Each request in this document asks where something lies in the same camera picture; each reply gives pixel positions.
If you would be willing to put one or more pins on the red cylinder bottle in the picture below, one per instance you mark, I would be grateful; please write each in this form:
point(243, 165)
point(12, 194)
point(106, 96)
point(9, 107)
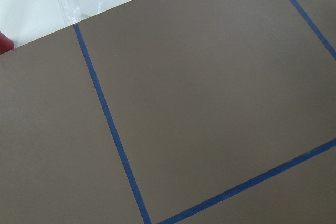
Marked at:
point(6, 44)

